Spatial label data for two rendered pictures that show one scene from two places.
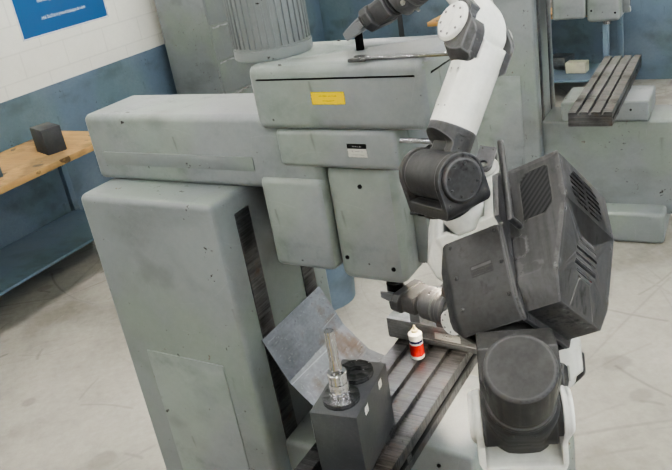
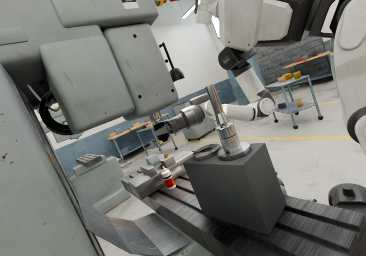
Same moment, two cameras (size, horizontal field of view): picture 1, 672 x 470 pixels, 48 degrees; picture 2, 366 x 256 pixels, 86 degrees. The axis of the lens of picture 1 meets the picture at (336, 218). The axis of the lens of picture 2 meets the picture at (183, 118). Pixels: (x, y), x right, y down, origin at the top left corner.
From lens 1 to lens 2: 173 cm
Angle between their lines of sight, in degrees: 65
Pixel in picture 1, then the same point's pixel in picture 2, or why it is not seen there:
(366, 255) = (152, 88)
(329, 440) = (261, 185)
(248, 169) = (18, 40)
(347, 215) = (130, 61)
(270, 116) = not seen: outside the picture
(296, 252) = (97, 108)
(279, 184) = (64, 44)
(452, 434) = not seen: hidden behind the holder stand
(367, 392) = not seen: hidden behind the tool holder
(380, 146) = not seen: outside the picture
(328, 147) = (107, 3)
